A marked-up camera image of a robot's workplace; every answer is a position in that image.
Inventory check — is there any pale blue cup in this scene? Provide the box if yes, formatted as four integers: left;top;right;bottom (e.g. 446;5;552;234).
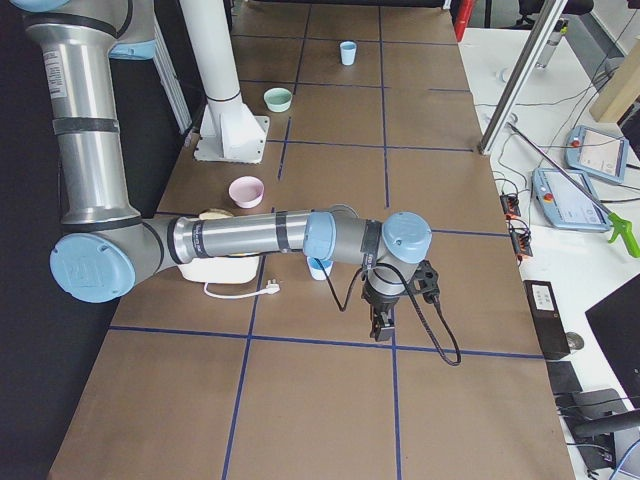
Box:
339;41;357;66

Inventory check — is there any white toaster appliance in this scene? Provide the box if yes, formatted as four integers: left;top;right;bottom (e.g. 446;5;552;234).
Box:
178;256;259;284

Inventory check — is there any green handled air blow gun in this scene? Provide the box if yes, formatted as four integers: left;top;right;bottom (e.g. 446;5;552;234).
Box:
506;122;640;258

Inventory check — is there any bread slice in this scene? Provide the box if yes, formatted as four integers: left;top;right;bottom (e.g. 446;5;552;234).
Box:
198;209;233;221

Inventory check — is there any teach pendant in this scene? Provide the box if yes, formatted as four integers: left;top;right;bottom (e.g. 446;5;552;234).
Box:
532;168;611;232
565;125;630;184

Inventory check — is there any blue cup near arm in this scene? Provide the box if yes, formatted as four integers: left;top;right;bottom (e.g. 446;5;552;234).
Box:
307;257;333;281

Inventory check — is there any black monitor corner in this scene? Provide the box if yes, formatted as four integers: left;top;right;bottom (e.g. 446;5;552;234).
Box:
586;282;639;406

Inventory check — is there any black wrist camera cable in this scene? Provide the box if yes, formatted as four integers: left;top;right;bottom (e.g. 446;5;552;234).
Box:
324;259;462;367

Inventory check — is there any wooden board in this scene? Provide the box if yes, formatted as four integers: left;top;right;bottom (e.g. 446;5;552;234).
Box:
589;42;640;123

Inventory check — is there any aluminium frame post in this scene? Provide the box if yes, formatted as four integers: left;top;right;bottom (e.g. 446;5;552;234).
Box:
478;0;567;155

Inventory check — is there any far teach pendant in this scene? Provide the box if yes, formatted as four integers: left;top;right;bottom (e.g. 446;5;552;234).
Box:
565;125;630;184

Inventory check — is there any mint green bowl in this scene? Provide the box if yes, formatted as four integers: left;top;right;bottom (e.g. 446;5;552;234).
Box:
263;87;293;113

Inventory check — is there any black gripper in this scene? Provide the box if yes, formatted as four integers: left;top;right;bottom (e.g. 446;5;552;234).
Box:
362;281;400;342

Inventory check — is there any white power cord with plug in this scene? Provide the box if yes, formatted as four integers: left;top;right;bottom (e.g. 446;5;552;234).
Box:
202;277;283;300

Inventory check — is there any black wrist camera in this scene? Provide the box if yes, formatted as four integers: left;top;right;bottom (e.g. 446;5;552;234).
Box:
409;260;440;304

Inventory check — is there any orange black connector strip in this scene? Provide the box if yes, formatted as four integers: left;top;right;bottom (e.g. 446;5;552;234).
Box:
500;193;533;264

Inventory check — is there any pink bowl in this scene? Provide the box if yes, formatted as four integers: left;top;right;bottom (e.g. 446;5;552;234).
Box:
228;176;265;209

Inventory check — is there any white camera mast with base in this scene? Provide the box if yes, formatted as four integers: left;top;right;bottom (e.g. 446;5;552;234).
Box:
180;0;270;164

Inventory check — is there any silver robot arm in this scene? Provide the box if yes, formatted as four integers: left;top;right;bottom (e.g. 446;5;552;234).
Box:
19;1;432;341

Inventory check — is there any black box with label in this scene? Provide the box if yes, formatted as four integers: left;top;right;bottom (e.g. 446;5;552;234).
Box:
523;280;570;360

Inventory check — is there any near teach pendant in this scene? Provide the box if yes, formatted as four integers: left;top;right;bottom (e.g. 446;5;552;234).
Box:
532;168;611;232

